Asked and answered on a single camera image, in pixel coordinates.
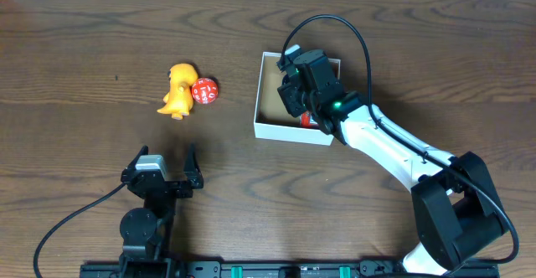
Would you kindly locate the white cardboard box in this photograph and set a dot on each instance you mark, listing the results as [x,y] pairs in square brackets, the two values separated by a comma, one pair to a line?
[271,120]

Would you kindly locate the red toy robot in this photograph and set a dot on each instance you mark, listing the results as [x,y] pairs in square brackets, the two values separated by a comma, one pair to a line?
[307,121]

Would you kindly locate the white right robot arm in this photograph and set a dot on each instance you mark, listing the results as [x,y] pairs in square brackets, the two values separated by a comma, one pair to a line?
[456,207]

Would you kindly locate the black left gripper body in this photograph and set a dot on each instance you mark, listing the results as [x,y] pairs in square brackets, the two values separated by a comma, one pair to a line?
[168,184]

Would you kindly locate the orange dinosaur toy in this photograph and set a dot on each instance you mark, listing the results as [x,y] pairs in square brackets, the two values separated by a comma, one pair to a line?
[178,102]

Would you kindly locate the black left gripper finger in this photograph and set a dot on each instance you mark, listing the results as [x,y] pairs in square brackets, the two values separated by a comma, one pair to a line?
[191,169]
[132,165]

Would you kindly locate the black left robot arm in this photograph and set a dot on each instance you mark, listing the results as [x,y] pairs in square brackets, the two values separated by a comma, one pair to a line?
[146,231]

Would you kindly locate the red number ball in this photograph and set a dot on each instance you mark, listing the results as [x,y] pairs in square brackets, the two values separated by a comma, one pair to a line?
[205,91]

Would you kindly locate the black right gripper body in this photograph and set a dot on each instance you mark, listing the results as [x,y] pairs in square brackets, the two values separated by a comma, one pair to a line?
[291,98]

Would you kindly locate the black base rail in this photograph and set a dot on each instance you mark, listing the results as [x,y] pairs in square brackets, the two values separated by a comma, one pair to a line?
[215,269]

